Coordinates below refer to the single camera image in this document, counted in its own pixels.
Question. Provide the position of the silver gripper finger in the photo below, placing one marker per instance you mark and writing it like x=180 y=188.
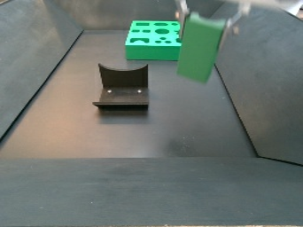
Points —
x=231 y=28
x=181 y=11

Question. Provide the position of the green arch block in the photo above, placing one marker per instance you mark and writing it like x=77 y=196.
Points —
x=200 y=41

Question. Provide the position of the green shape sorter board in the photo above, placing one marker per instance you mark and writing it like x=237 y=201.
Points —
x=152 y=40

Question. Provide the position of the black curved holder stand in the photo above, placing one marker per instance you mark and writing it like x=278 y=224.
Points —
x=124 y=87

